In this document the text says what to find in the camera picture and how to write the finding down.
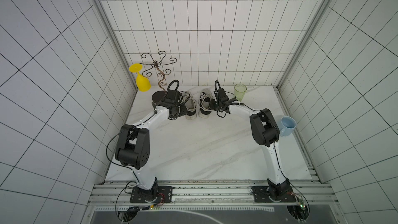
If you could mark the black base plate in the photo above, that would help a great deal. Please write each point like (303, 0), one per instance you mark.
(155, 195)
(262, 194)

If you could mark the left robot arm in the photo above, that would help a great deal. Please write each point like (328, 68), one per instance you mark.
(133, 146)

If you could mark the yellow plastic wine glass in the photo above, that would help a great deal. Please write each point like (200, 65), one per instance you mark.
(142, 82)

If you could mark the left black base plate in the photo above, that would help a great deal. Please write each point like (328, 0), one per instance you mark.
(155, 195)

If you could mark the green transparent cup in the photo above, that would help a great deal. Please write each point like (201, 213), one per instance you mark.
(239, 91)

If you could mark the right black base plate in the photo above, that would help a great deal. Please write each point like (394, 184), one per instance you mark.
(262, 194)

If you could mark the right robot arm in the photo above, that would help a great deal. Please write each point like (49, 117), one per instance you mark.
(265, 133)

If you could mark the black metal cup rack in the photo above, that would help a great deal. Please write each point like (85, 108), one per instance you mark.
(161, 72)

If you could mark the blue mug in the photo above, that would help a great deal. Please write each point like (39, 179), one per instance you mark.
(286, 125)

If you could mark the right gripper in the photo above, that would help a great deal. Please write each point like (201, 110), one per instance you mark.
(216, 104)

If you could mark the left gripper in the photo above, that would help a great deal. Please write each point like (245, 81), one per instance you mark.
(184, 111)

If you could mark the black white sneaker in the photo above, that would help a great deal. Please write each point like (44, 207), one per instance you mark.
(191, 106)
(204, 104)

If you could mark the aluminium mounting rail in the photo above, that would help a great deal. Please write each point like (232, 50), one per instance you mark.
(209, 193)

